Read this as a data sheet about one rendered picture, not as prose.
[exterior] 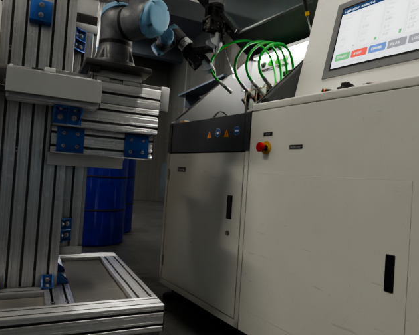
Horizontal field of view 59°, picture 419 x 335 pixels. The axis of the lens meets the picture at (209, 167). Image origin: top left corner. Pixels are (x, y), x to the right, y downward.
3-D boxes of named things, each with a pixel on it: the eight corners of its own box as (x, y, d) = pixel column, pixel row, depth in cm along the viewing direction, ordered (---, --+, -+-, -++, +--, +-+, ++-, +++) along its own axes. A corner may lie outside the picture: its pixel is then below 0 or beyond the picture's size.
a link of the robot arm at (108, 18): (116, 50, 145) (118, 16, 145) (141, 46, 138) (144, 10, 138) (91, 40, 135) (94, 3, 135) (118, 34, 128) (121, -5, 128)
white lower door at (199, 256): (159, 276, 205) (168, 153, 207) (163, 276, 206) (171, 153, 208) (232, 318, 152) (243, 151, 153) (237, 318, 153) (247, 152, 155)
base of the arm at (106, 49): (96, 61, 126) (98, 32, 127) (89, 71, 140) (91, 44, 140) (139, 69, 133) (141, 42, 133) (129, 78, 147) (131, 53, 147)
